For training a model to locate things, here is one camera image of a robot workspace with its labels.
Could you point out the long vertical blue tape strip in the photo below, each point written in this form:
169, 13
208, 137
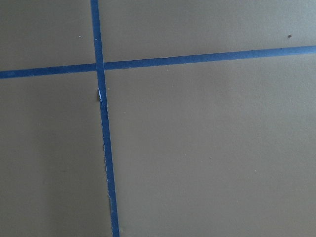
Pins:
105, 123

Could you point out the long horizontal blue tape strip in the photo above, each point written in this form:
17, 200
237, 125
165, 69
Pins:
152, 62

